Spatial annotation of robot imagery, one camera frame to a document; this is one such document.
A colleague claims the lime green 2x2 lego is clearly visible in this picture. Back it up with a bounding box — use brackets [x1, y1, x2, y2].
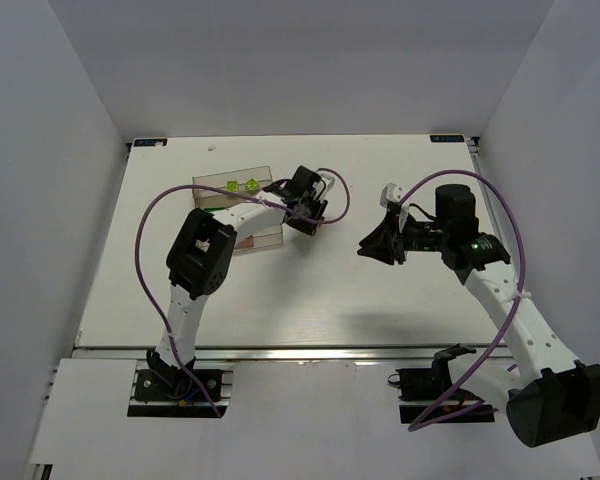
[245, 178, 260, 192]

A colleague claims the orange lego with green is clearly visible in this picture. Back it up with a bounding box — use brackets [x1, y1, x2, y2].
[235, 236, 255, 250]

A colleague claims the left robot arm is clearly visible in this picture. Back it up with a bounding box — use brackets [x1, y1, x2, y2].
[147, 166, 335, 387]

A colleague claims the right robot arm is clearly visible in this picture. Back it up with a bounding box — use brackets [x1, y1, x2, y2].
[358, 183, 600, 447]

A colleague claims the table corner label right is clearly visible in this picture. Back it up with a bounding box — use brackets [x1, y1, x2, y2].
[429, 134, 465, 143]

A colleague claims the table corner label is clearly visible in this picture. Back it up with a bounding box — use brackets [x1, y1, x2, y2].
[429, 134, 465, 143]
[133, 138, 168, 148]

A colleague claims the table corner label left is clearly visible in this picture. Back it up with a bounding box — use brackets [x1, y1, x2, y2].
[133, 138, 168, 148]

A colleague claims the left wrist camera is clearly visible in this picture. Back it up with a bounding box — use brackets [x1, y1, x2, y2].
[318, 170, 336, 195]

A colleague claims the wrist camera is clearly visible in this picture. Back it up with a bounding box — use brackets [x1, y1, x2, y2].
[318, 170, 336, 195]
[380, 183, 409, 231]

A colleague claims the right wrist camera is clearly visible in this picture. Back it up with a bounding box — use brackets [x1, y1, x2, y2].
[380, 183, 409, 231]

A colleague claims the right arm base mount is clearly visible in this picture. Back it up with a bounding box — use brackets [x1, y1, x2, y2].
[387, 344, 495, 425]

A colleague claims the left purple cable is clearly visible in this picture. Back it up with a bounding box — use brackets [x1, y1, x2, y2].
[134, 167, 352, 417]

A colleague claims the purple cable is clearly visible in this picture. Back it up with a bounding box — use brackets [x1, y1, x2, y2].
[134, 167, 352, 417]
[399, 169, 526, 432]

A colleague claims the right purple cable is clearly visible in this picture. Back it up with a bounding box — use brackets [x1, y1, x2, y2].
[399, 169, 526, 432]

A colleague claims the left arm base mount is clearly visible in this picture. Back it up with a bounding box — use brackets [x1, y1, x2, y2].
[127, 349, 231, 419]

